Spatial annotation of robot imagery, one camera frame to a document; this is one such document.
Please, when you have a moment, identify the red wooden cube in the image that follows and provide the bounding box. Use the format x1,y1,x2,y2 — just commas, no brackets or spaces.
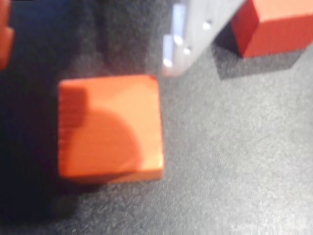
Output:
229,0,313,58

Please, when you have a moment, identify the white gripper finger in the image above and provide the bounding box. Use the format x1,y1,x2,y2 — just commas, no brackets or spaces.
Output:
162,0,246,78

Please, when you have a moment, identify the orange wooden cube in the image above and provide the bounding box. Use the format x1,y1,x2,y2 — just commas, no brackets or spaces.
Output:
58,74,164,184

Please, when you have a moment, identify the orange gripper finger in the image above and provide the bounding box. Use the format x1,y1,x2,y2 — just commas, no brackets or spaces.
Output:
0,0,15,71

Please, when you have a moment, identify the black fabric mat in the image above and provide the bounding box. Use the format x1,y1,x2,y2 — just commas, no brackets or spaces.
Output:
0,0,313,235

